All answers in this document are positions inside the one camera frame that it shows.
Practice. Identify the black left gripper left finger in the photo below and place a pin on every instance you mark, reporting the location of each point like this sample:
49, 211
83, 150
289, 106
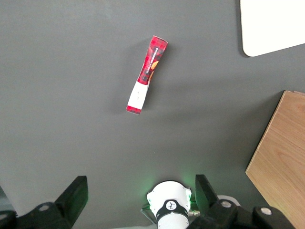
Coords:
74, 198

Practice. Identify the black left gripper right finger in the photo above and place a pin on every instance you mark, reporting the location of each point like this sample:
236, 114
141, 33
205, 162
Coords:
207, 200

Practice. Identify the red cookie box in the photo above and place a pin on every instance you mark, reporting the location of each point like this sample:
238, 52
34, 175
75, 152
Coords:
152, 59

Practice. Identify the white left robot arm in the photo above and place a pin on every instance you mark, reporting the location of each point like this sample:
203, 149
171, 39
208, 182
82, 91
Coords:
169, 193

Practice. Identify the white plastic tray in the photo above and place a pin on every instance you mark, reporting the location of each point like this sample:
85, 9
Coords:
274, 23

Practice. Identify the wooden drawer cabinet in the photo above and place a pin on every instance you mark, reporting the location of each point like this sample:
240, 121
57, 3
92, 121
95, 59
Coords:
286, 155

